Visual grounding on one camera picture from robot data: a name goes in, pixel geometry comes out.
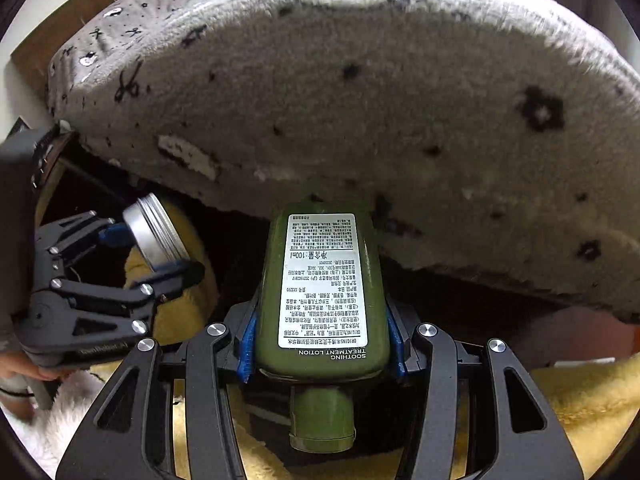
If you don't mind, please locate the white fluffy rug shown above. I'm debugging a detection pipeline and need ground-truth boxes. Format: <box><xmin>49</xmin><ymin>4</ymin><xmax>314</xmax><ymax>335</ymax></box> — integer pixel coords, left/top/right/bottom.
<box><xmin>0</xmin><ymin>370</ymin><xmax>106</xmax><ymax>476</ymax></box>

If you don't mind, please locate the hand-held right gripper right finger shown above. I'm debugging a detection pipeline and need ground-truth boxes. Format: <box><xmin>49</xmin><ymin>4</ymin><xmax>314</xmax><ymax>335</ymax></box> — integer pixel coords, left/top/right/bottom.
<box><xmin>385</xmin><ymin>304</ymin><xmax>586</xmax><ymax>480</ymax></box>

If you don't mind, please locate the dark wooden headboard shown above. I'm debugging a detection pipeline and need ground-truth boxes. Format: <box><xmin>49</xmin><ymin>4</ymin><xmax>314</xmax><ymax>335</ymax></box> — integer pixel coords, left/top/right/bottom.
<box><xmin>11</xmin><ymin>15</ymin><xmax>83</xmax><ymax>98</ymax></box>

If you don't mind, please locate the yellow fluffy cloth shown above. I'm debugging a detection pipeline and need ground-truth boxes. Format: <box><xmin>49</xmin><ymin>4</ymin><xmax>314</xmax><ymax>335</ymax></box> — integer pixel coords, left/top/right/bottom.
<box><xmin>90</xmin><ymin>195</ymin><xmax>640</xmax><ymax>480</ymax></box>

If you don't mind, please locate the round metal tin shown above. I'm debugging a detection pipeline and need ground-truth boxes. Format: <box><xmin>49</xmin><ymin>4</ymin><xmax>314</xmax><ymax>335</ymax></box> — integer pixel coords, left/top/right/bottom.
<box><xmin>122</xmin><ymin>193</ymin><xmax>190</xmax><ymax>272</ymax></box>

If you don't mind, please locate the grey printed blanket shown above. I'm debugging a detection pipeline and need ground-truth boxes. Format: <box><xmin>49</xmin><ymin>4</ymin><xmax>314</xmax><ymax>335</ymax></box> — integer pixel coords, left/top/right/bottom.
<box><xmin>46</xmin><ymin>0</ymin><xmax>640</xmax><ymax>326</ymax></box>

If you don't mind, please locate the person's left hand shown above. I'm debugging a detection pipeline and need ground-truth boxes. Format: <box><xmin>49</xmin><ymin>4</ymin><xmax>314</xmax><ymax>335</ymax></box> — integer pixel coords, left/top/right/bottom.
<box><xmin>0</xmin><ymin>351</ymin><xmax>60</xmax><ymax>389</ymax></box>

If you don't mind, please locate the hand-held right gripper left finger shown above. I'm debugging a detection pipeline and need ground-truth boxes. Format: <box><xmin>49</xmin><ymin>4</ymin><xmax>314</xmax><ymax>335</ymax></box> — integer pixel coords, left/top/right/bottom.
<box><xmin>56</xmin><ymin>302</ymin><xmax>261</xmax><ymax>480</ymax></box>

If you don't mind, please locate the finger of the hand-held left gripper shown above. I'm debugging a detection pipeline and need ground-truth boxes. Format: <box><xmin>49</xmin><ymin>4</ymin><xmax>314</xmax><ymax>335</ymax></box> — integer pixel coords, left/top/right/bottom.
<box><xmin>34</xmin><ymin>258</ymin><xmax>207</xmax><ymax>337</ymax></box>
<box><xmin>34</xmin><ymin>210</ymin><xmax>132</xmax><ymax>286</ymax></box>

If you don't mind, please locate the dark green lotion bottle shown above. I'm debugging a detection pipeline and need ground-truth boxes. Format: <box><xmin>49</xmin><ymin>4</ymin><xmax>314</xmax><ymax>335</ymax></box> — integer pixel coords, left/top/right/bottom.
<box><xmin>252</xmin><ymin>200</ymin><xmax>393</xmax><ymax>453</ymax></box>

